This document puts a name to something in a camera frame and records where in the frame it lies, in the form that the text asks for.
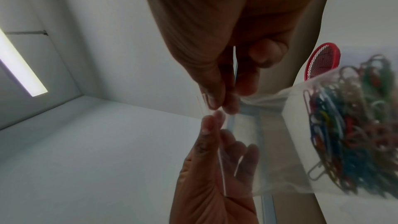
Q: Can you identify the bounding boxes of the person's left hand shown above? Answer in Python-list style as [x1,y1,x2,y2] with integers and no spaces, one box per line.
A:
[169,111,260,224]

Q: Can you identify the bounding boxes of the person's right hand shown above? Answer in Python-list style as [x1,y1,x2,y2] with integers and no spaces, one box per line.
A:
[135,0,340,116]

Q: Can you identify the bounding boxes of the clear plastic bag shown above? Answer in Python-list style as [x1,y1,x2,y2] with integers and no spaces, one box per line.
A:
[195,54,398,200]

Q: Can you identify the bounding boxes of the pile of colourful paper clips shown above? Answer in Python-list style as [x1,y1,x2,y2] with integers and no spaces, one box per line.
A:
[303,54,398,198]

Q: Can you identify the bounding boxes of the beige partition panel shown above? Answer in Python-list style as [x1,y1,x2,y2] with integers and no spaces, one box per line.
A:
[256,0,340,224]

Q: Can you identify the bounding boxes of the ceiling light panel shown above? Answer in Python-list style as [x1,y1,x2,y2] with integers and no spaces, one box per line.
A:
[0,28,49,97]

